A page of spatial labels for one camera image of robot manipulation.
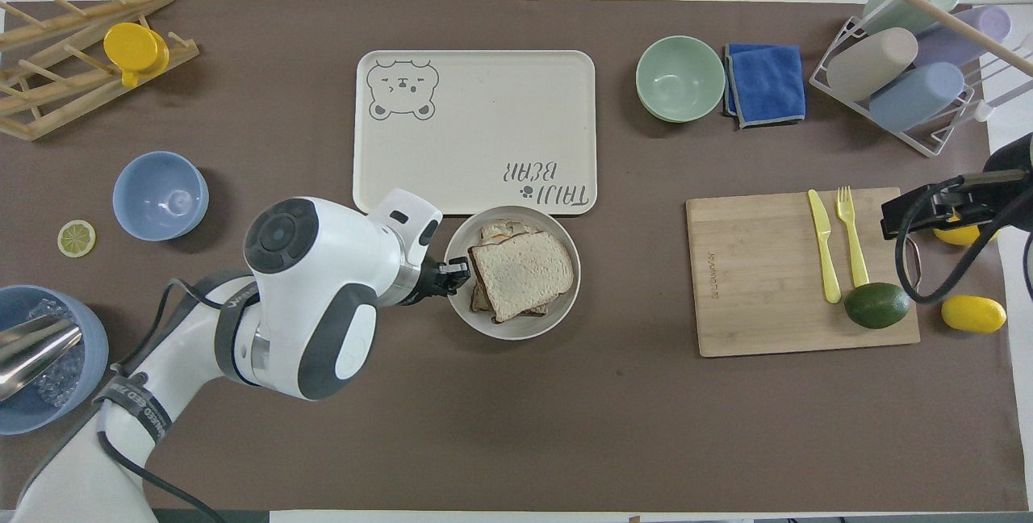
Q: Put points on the yellow plastic fork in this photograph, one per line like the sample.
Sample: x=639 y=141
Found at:
x=852 y=240

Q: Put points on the blue cup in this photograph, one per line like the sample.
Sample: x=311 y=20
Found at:
x=916 y=97

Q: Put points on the clear ice cubes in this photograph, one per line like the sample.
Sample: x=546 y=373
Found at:
x=60 y=382

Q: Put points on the green cup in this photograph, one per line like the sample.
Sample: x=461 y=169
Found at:
x=912 y=10

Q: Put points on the cream tray with bear print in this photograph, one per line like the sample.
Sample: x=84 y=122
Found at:
x=476 y=127

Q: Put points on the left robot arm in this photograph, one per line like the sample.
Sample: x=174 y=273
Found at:
x=323 y=281

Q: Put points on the purple cup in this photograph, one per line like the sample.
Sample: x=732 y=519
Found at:
x=964 y=47

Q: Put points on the wooden rod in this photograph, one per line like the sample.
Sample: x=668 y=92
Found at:
x=952 y=20

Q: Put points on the white round plate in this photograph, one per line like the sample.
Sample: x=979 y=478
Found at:
x=557 y=309

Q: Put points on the lemon slice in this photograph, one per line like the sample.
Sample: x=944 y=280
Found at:
x=76 y=238

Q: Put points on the green avocado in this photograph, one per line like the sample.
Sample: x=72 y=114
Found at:
x=876 y=306

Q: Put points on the yellow lemon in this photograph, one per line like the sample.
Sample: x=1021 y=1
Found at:
x=956 y=234
x=973 y=315

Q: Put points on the wooden cutting board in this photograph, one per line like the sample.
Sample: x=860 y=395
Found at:
x=759 y=281

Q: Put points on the sandwich base with filling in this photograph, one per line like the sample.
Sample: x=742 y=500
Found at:
x=500 y=230

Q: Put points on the beige cup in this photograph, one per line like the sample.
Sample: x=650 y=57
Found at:
x=871 y=63

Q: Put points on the metal scoop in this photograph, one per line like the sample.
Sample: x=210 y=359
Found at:
x=32 y=349

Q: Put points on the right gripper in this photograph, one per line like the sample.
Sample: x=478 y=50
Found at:
x=1014 y=184

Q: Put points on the wooden dish rack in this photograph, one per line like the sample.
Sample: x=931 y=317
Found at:
x=48 y=95

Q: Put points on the green bowl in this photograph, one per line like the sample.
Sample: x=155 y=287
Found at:
x=679 y=77

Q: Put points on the large blue bowl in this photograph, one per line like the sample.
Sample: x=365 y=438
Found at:
x=89 y=361

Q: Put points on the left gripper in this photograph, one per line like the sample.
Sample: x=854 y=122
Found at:
x=431 y=282

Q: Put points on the yellow plastic cup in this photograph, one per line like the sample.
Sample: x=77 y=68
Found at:
x=129 y=47

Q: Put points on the yellow plastic knife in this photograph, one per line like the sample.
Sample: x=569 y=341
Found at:
x=825 y=248

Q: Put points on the white bread slice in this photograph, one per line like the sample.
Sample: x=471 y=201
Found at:
x=520 y=273

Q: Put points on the blue cloth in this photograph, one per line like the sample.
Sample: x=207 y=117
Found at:
x=767 y=83

